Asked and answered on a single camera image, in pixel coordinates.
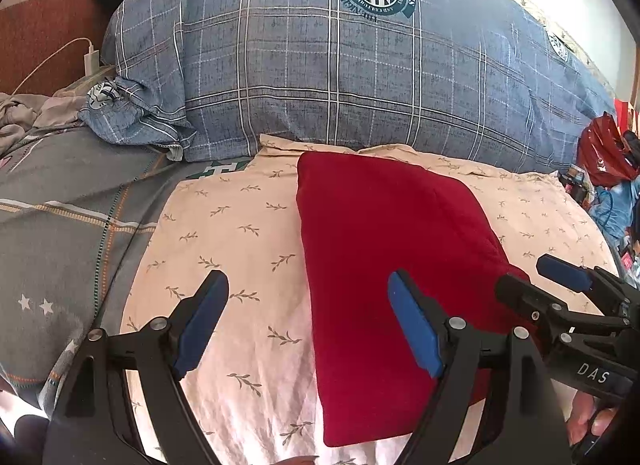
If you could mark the person's right hand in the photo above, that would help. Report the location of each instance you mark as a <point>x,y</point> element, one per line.
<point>582,415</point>

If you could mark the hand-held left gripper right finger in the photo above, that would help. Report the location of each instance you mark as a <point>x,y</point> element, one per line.
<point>417,330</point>

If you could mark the beige power strip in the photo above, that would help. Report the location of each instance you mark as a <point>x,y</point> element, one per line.
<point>95,79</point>

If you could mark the grey striped bed sheet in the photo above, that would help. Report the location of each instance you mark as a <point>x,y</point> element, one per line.
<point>60,225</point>

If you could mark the blue clutter pile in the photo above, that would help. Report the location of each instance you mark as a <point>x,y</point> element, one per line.
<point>620,210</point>

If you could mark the blue plaid pillow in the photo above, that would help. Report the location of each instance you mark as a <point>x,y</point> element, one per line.
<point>325,75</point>

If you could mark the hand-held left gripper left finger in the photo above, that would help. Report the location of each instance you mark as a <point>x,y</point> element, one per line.
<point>197,330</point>

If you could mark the red knit garment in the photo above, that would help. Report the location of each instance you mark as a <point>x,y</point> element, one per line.
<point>390,245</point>

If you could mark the brown wooden headboard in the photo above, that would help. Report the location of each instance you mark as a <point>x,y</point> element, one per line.
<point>45,30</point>

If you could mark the red plastic bag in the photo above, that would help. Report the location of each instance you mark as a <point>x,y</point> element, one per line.
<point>602,150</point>

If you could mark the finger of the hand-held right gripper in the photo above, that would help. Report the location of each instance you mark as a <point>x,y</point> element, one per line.
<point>525,297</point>
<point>562,270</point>

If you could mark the cream leaf-print pillow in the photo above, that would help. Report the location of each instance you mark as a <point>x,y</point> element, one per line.
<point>240,255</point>

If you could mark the grey crumpled cloth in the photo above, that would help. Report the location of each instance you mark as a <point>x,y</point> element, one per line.
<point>30,117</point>

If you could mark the white charger plug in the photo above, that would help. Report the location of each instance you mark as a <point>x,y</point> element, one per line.
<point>92,61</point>

